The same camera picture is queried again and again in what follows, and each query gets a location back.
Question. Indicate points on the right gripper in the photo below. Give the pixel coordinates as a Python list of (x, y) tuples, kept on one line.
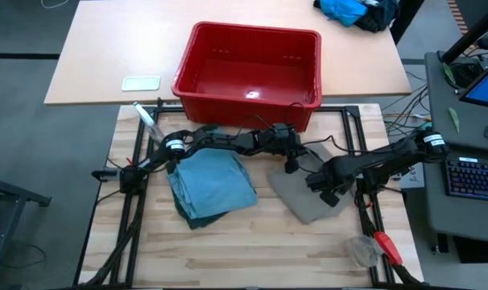
[(328, 177)]

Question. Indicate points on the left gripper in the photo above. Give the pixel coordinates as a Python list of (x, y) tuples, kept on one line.
[(280, 145)]

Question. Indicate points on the beige garment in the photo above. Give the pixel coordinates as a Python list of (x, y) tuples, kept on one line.
[(300, 197)]

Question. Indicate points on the light blue denim garment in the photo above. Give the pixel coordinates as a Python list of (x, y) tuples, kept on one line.
[(212, 181)]

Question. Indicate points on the dark green button shirt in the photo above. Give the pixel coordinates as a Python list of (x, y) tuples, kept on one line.
[(199, 221)]

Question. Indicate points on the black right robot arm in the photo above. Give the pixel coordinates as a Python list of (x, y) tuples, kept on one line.
[(389, 159)]

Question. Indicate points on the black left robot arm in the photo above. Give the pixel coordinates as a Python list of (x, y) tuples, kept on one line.
[(212, 141)]

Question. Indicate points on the red plastic laundry bin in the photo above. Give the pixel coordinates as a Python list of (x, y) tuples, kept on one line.
[(248, 72)]

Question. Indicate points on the crumpled clear plastic bag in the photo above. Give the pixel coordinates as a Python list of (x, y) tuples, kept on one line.
[(362, 251)]

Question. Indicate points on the printed label plate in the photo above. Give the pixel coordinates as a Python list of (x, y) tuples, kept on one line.
[(415, 179)]

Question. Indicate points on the grey desk surface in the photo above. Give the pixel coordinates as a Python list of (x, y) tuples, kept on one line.
[(445, 104), (461, 217)]

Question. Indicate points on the black keyboard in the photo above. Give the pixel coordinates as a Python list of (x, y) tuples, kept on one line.
[(473, 179)]

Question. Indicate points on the green strip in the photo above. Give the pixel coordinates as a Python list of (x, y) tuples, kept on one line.
[(454, 120), (448, 74)]

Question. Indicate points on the clear spray bottle green label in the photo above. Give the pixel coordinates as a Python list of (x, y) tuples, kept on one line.
[(145, 117)]

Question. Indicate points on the bright blue garment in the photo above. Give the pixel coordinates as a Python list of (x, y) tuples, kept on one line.
[(344, 10)]

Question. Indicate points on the dark navy garment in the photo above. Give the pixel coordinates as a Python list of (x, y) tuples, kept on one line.
[(379, 18)]

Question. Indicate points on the pale green flat tray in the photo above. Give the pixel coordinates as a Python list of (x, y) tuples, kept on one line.
[(141, 83)]

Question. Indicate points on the black stand pole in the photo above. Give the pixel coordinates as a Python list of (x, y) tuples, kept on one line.
[(469, 36)]

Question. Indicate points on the beige side table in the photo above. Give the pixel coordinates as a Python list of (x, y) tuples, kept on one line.
[(107, 40)]

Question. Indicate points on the grey metal stand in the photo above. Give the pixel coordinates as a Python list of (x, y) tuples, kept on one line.
[(10, 193)]

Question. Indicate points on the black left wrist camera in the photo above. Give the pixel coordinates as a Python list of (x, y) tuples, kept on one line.
[(283, 131)]

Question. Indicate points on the black aluminium rig frame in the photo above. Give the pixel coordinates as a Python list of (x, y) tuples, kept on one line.
[(350, 133)]

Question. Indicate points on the black table-level camera box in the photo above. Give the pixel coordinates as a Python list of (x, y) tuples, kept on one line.
[(103, 174)]

